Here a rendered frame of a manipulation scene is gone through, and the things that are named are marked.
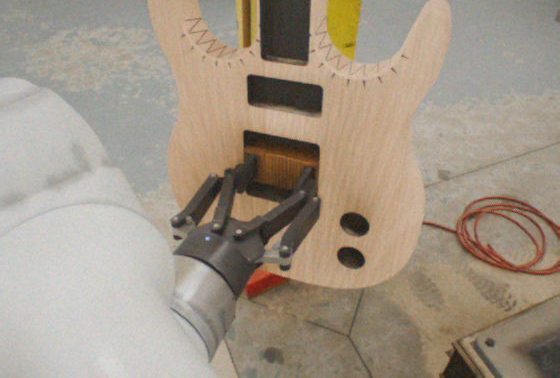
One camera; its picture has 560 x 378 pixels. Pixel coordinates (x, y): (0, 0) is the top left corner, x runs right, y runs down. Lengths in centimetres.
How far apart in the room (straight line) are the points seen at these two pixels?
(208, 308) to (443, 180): 212
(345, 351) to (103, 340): 167
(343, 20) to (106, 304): 125
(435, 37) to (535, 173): 221
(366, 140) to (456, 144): 216
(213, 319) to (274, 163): 25
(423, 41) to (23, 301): 40
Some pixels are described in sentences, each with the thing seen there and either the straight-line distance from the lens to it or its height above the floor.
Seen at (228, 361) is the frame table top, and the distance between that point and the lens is 79.
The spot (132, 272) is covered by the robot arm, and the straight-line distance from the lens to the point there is 23.
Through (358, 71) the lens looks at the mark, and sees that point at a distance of 53.
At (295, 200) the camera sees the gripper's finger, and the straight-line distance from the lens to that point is 54.
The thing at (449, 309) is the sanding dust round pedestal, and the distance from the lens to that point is 201.
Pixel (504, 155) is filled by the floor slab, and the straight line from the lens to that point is 271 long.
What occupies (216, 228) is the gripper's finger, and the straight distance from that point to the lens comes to 49.
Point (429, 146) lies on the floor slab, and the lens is 263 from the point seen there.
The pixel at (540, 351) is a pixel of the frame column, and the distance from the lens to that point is 161.
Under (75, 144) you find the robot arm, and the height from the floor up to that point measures 149.
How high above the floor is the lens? 164
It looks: 44 degrees down
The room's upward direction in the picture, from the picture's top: straight up
